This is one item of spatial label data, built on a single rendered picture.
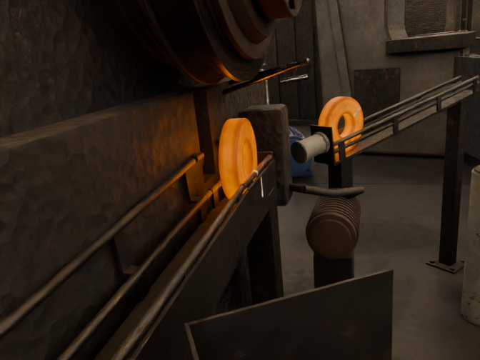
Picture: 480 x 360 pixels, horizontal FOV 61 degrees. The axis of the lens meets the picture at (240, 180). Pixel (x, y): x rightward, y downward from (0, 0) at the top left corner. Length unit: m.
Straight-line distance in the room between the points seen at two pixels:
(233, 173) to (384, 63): 2.75
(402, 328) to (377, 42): 2.32
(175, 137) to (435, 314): 1.20
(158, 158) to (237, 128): 0.16
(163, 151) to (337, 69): 2.91
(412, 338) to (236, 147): 1.01
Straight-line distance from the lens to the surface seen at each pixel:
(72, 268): 0.47
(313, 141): 1.08
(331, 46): 3.48
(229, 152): 0.70
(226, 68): 0.63
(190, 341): 0.35
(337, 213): 1.04
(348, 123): 1.21
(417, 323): 1.58
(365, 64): 3.40
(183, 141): 0.70
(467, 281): 1.56
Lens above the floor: 0.94
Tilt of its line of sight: 18 degrees down
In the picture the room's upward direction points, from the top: 6 degrees counter-clockwise
